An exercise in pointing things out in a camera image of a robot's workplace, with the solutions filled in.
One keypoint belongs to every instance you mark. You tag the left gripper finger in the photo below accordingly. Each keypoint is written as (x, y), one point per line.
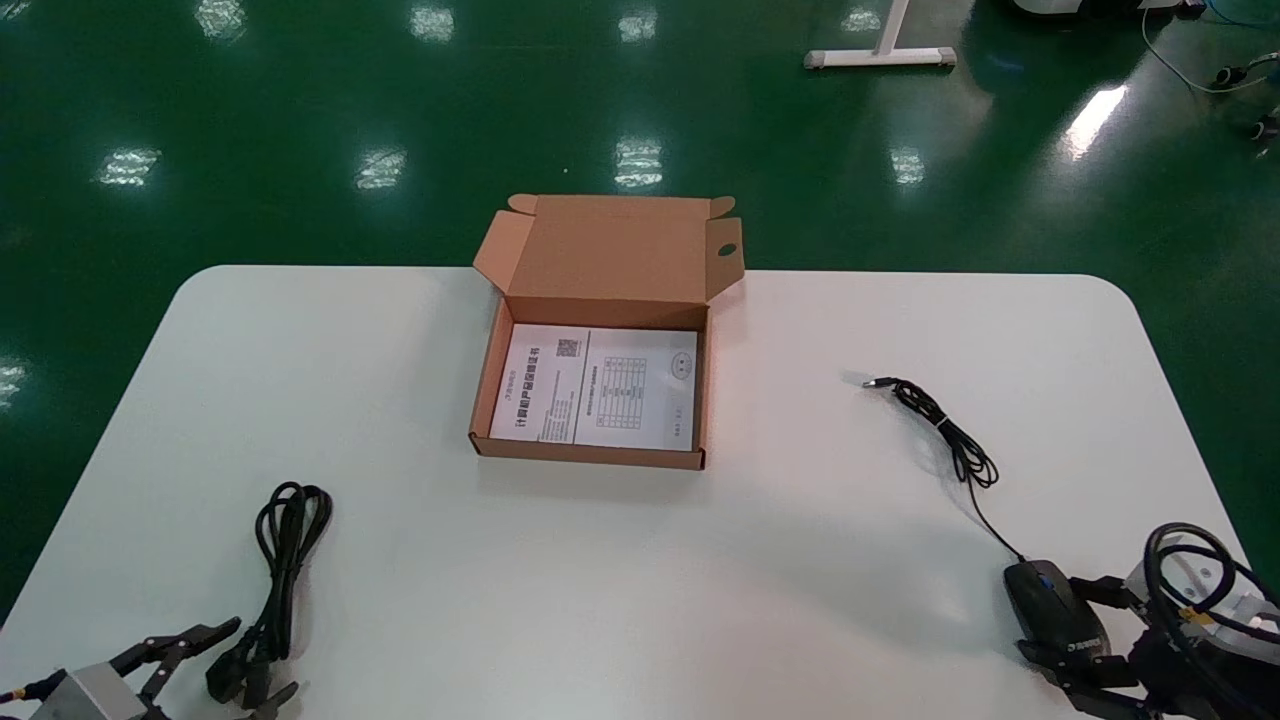
(215, 632)
(275, 705)

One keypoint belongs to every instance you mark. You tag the white metal stand foot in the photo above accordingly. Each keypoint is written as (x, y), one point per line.
(880, 57)

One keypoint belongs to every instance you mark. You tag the white machine base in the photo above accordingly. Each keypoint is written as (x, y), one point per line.
(1045, 5)

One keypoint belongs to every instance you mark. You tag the white printed instruction sheet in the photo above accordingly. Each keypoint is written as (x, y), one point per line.
(640, 400)

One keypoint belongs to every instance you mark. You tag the black floor connector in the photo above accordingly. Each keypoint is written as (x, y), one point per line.
(1265, 127)

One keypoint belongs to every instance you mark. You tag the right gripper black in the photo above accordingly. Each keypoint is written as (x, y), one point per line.
(1200, 690)

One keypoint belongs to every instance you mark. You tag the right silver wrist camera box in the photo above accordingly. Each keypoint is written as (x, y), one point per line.
(1240, 612)

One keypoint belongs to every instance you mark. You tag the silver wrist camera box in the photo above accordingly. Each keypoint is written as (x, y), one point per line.
(90, 695)
(1240, 612)

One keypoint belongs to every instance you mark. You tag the brown cardboard storage box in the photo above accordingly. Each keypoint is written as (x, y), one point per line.
(610, 250)

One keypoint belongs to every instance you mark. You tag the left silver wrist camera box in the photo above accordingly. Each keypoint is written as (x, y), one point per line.
(90, 695)

